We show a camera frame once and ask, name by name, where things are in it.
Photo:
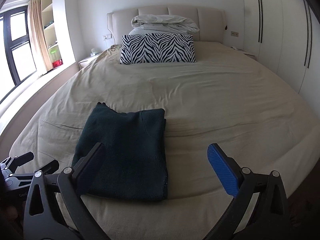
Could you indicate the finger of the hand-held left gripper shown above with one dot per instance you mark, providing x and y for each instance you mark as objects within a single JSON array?
[
  {"x": 17, "y": 161},
  {"x": 48, "y": 167}
]

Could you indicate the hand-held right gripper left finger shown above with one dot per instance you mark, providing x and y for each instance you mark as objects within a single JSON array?
[{"x": 92, "y": 166}]

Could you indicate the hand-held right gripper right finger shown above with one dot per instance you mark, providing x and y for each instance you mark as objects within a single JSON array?
[{"x": 221, "y": 168}]

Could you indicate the dark green sweater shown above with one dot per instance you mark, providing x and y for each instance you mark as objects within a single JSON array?
[{"x": 130, "y": 150}]

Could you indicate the bed with beige sheet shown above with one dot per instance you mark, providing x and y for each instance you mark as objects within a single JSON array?
[{"x": 212, "y": 100}]

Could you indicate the red box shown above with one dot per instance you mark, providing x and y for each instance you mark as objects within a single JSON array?
[{"x": 57, "y": 63}]

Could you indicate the white nightstand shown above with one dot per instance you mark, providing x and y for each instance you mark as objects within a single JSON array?
[
  {"x": 87, "y": 61},
  {"x": 246, "y": 53}
]

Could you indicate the black framed window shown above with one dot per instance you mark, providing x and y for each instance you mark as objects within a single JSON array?
[{"x": 15, "y": 50}]

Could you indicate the beige curtain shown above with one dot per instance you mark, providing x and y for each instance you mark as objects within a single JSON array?
[{"x": 38, "y": 35}]

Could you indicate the zebra print pillow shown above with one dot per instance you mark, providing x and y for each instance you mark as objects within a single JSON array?
[{"x": 157, "y": 48}]

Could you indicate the white wardrobe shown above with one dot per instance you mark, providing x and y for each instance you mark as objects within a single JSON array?
[{"x": 280, "y": 30}]

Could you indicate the folded grey duvet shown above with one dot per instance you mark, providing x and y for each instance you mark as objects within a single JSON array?
[{"x": 162, "y": 23}]

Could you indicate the beige upholstered headboard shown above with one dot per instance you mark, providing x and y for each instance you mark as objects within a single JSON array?
[{"x": 152, "y": 11}]

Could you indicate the wall socket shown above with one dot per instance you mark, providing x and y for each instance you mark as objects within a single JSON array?
[
  {"x": 234, "y": 33},
  {"x": 107, "y": 37}
]

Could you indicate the white wall shelf unit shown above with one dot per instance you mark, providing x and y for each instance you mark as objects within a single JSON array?
[{"x": 51, "y": 17}]

